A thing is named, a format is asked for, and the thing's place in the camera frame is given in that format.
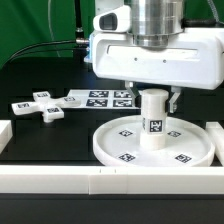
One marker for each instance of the black vertical pole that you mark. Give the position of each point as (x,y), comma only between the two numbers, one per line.
(78,19)

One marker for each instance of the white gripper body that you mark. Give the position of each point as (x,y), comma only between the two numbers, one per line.
(193,58)

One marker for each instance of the white cross-shaped table base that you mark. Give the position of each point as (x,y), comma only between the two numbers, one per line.
(50,108)

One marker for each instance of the white fence block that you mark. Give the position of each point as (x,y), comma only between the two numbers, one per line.
(216,132)
(5,133)

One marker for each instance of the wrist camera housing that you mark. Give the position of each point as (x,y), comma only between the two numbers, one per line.
(116,21)

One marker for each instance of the white left fence block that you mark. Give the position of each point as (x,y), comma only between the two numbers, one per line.
(5,133)

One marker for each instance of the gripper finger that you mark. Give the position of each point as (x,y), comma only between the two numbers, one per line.
(132,90)
(172,102)

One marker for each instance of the white front fence bar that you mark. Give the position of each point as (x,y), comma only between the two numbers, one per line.
(110,180)

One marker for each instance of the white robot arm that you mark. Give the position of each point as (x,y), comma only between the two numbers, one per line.
(150,41)

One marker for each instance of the white marker sheet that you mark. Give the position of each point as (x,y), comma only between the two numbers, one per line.
(103,99)

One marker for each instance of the white right fence block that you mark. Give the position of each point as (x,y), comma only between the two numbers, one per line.
(216,132)

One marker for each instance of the white round table top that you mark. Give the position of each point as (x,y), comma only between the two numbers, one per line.
(170,143)

